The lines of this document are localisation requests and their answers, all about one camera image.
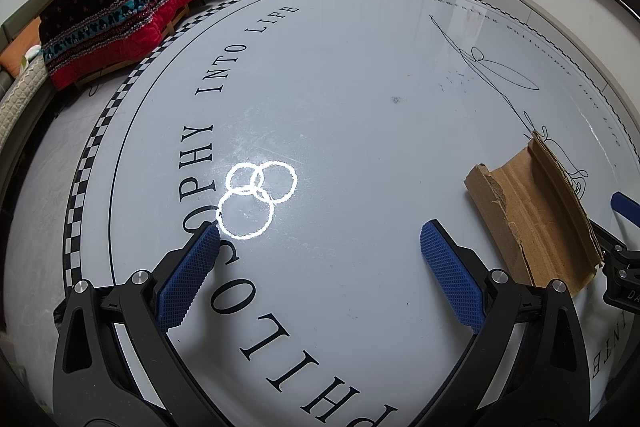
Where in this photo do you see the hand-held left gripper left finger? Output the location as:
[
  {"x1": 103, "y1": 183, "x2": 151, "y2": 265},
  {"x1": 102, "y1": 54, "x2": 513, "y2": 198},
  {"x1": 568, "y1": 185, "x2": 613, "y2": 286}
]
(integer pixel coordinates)
[{"x1": 51, "y1": 223, "x2": 221, "y2": 427}]

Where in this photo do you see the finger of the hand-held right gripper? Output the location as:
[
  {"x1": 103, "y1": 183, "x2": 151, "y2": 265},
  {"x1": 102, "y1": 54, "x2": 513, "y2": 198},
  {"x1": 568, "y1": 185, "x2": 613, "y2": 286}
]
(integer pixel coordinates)
[
  {"x1": 589, "y1": 219, "x2": 640, "y2": 258},
  {"x1": 611, "y1": 192, "x2": 640, "y2": 228}
]

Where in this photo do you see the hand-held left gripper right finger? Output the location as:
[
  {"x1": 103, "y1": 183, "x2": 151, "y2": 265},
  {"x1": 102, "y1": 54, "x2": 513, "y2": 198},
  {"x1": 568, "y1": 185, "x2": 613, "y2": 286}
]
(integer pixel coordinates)
[{"x1": 420, "y1": 220, "x2": 588, "y2": 427}]

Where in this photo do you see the brown cardboard piece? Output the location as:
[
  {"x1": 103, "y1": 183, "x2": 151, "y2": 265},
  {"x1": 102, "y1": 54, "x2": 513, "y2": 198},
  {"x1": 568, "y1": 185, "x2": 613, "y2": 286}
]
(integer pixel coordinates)
[{"x1": 464, "y1": 130, "x2": 603, "y2": 295}]

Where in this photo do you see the green sofa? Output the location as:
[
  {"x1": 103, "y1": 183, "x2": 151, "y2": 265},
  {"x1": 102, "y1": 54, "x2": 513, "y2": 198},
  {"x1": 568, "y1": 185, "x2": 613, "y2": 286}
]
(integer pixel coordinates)
[{"x1": 0, "y1": 14, "x2": 56, "y2": 148}]

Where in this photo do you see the table with red quilt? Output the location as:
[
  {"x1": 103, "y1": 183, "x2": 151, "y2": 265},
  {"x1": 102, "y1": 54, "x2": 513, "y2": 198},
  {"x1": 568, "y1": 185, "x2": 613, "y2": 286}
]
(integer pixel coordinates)
[{"x1": 39, "y1": 0, "x2": 210, "y2": 92}]

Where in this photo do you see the orange sofa cushion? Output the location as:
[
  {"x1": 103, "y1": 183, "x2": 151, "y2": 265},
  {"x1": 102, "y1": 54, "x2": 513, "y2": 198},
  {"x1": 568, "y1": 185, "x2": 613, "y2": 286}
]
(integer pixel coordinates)
[{"x1": 0, "y1": 19, "x2": 43, "y2": 75}]

